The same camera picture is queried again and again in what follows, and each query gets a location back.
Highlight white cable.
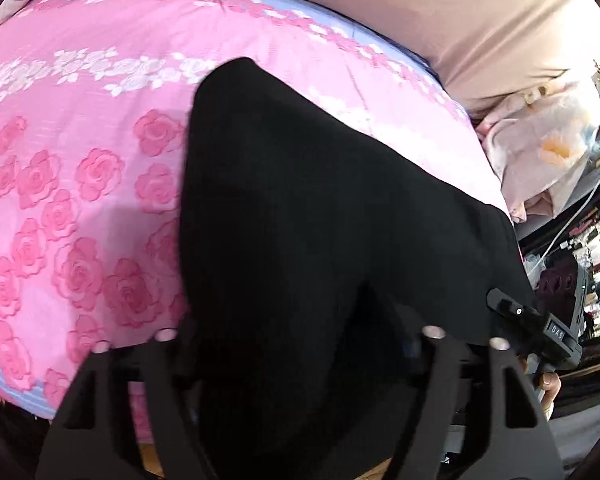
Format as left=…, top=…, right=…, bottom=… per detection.
left=526, top=156, right=600, bottom=281

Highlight right hand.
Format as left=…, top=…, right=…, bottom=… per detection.
left=521, top=354, right=562, bottom=419

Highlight pink rose bed sheet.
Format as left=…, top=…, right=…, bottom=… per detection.
left=0, top=0, right=504, bottom=419

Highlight beige curtain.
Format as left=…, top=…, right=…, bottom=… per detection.
left=306, top=0, right=600, bottom=114

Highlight black fleece-lined pants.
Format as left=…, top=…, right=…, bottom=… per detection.
left=178, top=58, right=533, bottom=479

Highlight floral pastel blanket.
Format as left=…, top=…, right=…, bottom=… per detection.
left=476, top=74, right=600, bottom=223

